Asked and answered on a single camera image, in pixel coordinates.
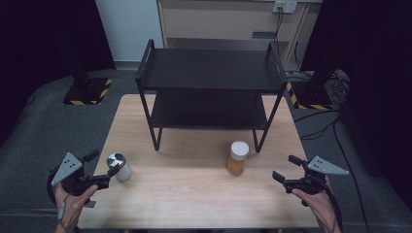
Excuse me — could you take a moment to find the light wooden cabinet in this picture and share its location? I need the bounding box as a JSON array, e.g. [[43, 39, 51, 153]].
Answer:
[[156, 0, 312, 71]]

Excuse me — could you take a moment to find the grey wrist strap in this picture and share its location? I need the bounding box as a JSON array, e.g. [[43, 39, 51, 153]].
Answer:
[[56, 201, 68, 221]]

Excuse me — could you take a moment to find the short black floor cable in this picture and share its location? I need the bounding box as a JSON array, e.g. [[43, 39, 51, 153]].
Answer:
[[23, 92, 37, 108]]

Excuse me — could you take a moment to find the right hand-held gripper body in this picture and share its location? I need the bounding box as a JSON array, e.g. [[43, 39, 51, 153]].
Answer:
[[283, 155, 351, 196]]

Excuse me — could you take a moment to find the white wall socket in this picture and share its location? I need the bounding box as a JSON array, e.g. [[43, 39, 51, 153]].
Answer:
[[271, 0, 298, 14]]

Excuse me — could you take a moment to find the jar with orange powder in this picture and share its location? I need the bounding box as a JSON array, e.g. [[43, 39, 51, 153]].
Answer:
[[225, 140, 251, 178]]

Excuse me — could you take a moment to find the person's left hand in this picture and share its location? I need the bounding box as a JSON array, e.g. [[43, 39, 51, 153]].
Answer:
[[52, 183, 99, 229]]

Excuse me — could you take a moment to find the black stand with striped base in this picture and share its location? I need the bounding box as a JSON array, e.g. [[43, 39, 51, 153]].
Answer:
[[286, 64, 336, 111], [62, 57, 114, 106]]

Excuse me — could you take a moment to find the black two-tier rack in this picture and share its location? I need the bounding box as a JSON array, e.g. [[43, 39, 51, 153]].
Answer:
[[135, 38, 289, 153]]

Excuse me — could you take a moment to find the person's right hand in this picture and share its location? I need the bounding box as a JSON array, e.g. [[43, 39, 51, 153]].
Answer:
[[291, 176, 343, 233]]

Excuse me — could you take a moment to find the black curtain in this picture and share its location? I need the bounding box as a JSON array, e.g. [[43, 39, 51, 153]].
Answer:
[[0, 0, 116, 147], [300, 0, 412, 208]]

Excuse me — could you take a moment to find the glass jar with white powder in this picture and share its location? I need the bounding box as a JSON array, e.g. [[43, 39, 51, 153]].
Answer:
[[106, 152, 134, 183]]

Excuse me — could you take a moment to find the long black floor cable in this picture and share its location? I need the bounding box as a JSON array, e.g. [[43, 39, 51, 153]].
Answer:
[[332, 120, 371, 233]]

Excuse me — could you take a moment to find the left hand-held gripper cable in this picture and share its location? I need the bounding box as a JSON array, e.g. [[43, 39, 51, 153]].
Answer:
[[46, 166, 61, 208]]

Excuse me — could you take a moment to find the black wall cable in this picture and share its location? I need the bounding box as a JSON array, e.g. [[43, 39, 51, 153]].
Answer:
[[292, 41, 304, 72]]

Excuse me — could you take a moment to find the black plug cable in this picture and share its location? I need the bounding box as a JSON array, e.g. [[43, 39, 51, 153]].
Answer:
[[273, 7, 284, 45]]

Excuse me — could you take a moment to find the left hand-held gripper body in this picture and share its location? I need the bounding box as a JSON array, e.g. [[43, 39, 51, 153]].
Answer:
[[50, 151, 111, 198]]

